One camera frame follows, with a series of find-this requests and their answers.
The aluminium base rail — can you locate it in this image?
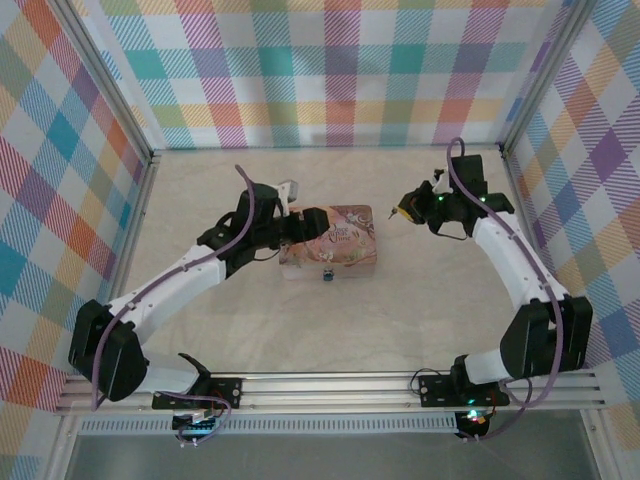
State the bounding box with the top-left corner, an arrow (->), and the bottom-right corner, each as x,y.
53,370 -> 609,417

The aluminium frame post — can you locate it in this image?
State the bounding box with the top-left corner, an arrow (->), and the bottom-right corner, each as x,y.
58,0 -> 157,169
501,0 -> 597,157

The pink floral wooden box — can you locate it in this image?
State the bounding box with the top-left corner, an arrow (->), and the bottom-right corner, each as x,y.
277,203 -> 380,283

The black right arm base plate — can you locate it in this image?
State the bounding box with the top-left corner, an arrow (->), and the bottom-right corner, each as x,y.
417,371 -> 510,407

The slotted grey cable duct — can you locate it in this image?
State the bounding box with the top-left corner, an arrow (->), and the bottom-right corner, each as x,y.
74,411 -> 462,437

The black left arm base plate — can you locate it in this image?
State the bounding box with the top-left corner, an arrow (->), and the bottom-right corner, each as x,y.
151,376 -> 244,410

